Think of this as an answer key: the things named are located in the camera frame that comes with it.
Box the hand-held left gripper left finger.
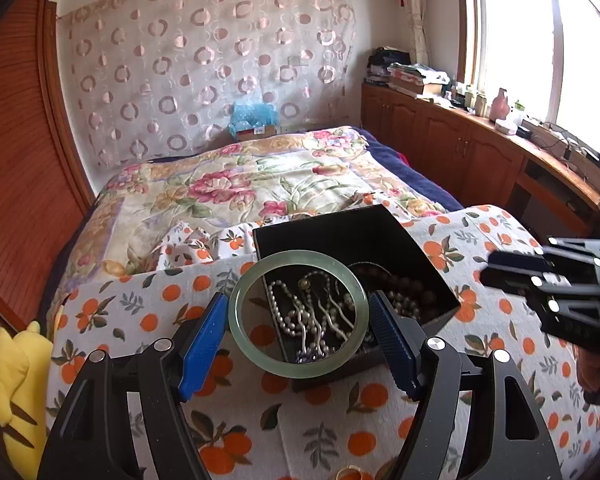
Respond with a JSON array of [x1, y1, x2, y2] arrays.
[[37, 292, 230, 480]]

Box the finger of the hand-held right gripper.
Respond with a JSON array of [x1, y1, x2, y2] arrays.
[[479, 266, 600, 348], [486, 238, 600, 283]]

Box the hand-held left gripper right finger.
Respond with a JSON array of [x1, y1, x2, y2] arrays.
[[369, 290, 563, 480]]

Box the pale green jade bangle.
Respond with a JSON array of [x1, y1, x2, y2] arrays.
[[228, 250, 370, 378]]

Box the dark wooden bead bracelet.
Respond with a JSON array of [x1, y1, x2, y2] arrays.
[[352, 264, 425, 323]]

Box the purple rhinestone jewelry piece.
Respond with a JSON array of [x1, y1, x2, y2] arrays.
[[294, 349, 333, 365]]

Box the silver wavy hair sticks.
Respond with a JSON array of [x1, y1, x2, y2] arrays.
[[294, 287, 357, 357]]

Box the black cardboard box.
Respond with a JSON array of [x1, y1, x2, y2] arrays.
[[252, 204, 462, 392]]

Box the white pearl necklace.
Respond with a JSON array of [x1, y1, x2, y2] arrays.
[[267, 270, 362, 342]]

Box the person's right hand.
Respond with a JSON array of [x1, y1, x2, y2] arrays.
[[576, 345, 600, 403]]

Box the orange fruit print cloth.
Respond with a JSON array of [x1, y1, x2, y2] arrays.
[[47, 205, 600, 480]]

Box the navy blue blanket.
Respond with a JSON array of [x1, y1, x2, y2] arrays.
[[352, 127, 464, 213]]

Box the wooden side cabinet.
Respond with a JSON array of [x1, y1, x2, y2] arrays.
[[360, 82, 600, 248]]

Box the pink spray bottle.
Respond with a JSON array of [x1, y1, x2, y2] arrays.
[[490, 87, 512, 122]]

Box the floral quilt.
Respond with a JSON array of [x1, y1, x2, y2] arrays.
[[50, 126, 461, 311]]

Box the row of small bottles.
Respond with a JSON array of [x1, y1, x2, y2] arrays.
[[452, 82, 489, 114]]

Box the yellow plush toy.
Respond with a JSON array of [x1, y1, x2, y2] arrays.
[[0, 320, 54, 479]]

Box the stack of clothes and books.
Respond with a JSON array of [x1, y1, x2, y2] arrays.
[[365, 47, 452, 97]]

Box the small cardboard box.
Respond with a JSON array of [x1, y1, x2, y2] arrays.
[[235, 125, 277, 142]]

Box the brown wooden wardrobe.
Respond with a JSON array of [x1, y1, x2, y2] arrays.
[[0, 0, 99, 333]]

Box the patterned window curtain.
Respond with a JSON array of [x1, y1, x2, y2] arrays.
[[395, 0, 432, 66]]

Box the sheer circle pattern curtain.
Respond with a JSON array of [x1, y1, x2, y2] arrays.
[[57, 0, 359, 171]]

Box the power strip with cables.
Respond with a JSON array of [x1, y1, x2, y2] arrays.
[[522, 119, 600, 163]]

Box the window with wooden frame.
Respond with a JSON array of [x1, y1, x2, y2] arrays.
[[455, 0, 600, 158]]

